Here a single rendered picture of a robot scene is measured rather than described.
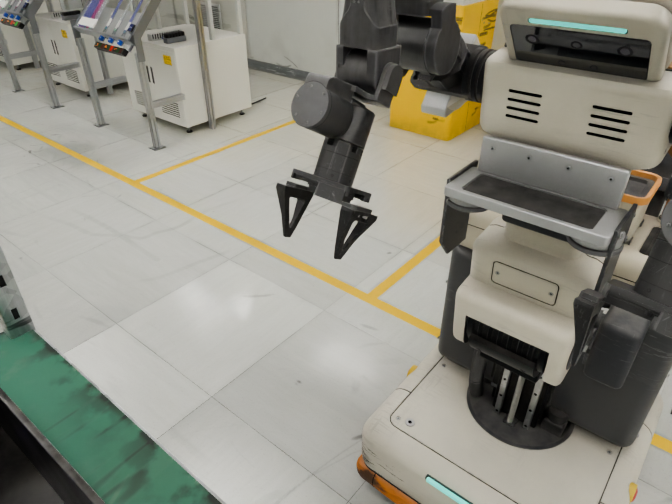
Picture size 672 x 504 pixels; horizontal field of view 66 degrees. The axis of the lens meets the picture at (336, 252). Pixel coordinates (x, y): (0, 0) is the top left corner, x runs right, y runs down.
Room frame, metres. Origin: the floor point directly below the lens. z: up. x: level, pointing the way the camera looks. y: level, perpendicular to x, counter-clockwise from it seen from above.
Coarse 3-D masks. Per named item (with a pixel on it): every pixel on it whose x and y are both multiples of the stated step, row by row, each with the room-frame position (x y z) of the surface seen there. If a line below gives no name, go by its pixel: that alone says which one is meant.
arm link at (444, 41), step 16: (400, 0) 0.81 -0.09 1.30; (416, 0) 0.79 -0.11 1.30; (432, 0) 0.79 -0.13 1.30; (400, 16) 0.83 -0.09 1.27; (416, 16) 0.79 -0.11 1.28; (432, 16) 0.78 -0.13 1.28; (448, 16) 0.79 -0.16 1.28; (432, 32) 0.78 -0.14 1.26; (448, 32) 0.79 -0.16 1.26; (432, 48) 0.77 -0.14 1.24; (448, 48) 0.80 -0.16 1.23; (432, 64) 0.77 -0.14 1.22; (448, 64) 0.80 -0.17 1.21
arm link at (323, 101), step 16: (320, 80) 0.64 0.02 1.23; (336, 80) 0.64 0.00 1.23; (384, 80) 0.69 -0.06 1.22; (400, 80) 0.70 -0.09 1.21; (304, 96) 0.64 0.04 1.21; (320, 96) 0.63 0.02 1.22; (336, 96) 0.64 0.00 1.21; (352, 96) 0.70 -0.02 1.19; (368, 96) 0.68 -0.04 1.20; (384, 96) 0.69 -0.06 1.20; (304, 112) 0.63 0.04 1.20; (320, 112) 0.61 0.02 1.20; (336, 112) 0.63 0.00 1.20; (352, 112) 0.66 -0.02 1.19; (320, 128) 0.62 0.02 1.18; (336, 128) 0.63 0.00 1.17
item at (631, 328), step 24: (600, 312) 0.80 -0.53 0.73; (624, 312) 0.78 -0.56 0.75; (480, 336) 0.76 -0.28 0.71; (504, 336) 0.73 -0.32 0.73; (600, 336) 0.74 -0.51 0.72; (624, 336) 0.72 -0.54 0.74; (504, 360) 0.72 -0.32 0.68; (528, 360) 0.69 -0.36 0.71; (600, 360) 0.73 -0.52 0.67; (624, 360) 0.71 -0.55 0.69
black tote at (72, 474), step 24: (0, 408) 0.31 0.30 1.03; (0, 432) 0.34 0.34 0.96; (24, 432) 0.27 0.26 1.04; (0, 456) 0.31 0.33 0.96; (24, 456) 0.31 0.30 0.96; (48, 456) 0.25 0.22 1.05; (0, 480) 0.28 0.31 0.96; (24, 480) 0.28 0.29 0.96; (48, 480) 0.28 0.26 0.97; (72, 480) 0.22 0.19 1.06
